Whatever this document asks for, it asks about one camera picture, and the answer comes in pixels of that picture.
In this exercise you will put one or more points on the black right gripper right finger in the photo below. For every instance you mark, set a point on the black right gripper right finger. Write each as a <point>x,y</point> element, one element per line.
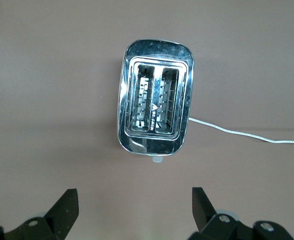
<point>212,225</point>

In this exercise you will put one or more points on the chrome two-slot toaster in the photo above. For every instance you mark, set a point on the chrome two-slot toaster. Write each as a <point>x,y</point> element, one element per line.
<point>156,145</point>

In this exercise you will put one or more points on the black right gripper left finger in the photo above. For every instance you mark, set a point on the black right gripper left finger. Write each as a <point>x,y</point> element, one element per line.
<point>54,220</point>

